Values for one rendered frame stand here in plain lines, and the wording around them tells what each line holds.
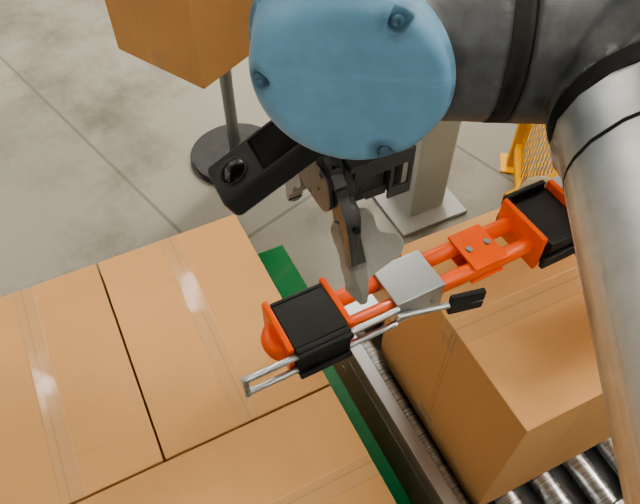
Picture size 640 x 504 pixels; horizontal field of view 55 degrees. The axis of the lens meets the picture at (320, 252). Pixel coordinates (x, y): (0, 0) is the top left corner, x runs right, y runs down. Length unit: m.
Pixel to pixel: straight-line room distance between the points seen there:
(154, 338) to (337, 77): 1.33
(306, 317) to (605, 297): 0.50
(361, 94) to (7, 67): 3.39
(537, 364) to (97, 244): 1.86
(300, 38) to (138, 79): 3.05
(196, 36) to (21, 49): 1.86
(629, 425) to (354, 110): 0.16
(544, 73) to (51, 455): 1.35
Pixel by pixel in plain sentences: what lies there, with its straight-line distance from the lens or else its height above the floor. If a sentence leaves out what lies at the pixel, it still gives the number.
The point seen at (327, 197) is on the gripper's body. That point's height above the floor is 1.48.
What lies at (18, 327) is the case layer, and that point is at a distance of 1.70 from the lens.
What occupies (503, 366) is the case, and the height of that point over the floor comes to 0.95.
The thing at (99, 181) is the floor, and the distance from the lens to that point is 2.78.
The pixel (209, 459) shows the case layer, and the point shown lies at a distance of 1.40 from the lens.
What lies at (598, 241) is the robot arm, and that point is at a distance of 0.25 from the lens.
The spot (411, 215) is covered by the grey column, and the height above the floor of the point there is 0.02.
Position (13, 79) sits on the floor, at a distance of 3.52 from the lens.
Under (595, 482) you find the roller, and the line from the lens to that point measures 1.48.
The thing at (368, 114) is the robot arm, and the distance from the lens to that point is 0.28.
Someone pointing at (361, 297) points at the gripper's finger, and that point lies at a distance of 0.56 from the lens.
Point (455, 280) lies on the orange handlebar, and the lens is 0.77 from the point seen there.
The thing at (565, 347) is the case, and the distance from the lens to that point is 1.11.
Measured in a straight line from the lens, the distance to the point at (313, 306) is 0.71.
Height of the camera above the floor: 1.84
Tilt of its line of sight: 51 degrees down
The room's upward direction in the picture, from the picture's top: straight up
